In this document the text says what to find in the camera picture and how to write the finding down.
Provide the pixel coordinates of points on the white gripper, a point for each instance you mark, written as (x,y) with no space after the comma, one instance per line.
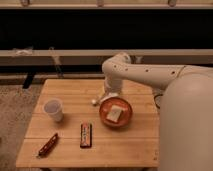
(112,88)

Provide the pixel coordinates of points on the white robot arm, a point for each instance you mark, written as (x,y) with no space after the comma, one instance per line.
(186,109)

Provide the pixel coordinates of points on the orange bowl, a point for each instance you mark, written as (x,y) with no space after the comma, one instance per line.
(125,116)

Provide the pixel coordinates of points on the yellow sponge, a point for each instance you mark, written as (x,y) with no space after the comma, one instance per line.
(114,113)

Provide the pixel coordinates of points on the chocolate bar wrapper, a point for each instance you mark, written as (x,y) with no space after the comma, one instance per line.
(86,135)

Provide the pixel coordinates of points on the wooden table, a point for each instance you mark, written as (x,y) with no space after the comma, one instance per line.
(65,130)

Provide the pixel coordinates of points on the translucent plastic cup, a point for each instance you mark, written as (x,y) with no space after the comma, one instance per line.
(53,107)

